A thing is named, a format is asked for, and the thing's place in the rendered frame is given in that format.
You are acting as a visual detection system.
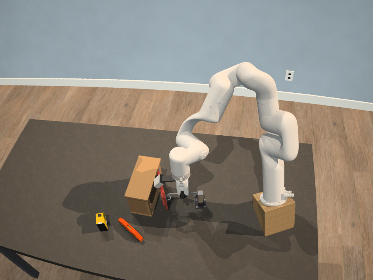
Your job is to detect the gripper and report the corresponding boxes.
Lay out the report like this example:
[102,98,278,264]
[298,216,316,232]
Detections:
[175,177,189,199]

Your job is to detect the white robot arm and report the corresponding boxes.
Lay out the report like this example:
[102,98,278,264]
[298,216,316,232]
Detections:
[154,62,299,206]

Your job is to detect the tan wooden cabinet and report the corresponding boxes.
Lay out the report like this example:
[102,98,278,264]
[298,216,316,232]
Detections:
[124,156,171,217]

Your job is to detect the orange spirit level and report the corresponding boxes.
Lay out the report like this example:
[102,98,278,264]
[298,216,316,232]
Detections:
[118,218,143,242]

